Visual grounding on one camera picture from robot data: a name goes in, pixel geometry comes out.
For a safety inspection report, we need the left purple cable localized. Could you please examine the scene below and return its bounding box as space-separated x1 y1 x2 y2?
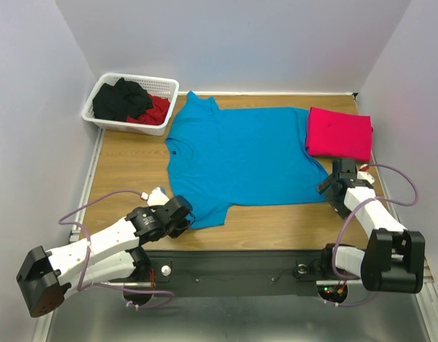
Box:
58 190 175 310

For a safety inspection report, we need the dark red t shirt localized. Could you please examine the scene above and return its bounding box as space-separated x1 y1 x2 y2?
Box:
126 95 171 125

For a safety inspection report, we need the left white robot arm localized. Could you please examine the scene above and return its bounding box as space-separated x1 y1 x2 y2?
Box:
16 196 192 318

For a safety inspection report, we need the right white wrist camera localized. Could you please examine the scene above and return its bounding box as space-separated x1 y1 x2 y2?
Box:
357 170 375 185

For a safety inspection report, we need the folded pink t shirt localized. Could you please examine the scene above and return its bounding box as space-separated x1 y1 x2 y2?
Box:
306 107 373 162

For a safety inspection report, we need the blue t shirt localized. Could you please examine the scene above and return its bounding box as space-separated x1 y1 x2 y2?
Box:
166 92 328 229

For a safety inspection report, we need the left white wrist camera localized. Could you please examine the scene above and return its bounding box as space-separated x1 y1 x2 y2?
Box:
140 187 170 207

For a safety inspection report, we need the aluminium extrusion frame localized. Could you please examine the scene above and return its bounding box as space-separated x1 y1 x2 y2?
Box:
32 128 104 341

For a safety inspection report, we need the black t shirt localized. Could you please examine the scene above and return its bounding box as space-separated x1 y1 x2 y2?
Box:
93 78 153 122

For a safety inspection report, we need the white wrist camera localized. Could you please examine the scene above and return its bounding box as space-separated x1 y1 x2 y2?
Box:
140 187 170 207
357 170 375 185

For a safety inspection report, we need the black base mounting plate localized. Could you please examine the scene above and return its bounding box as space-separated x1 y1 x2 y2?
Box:
147 249 338 297

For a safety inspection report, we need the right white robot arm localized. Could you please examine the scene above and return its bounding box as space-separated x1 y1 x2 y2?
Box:
317 158 425 294

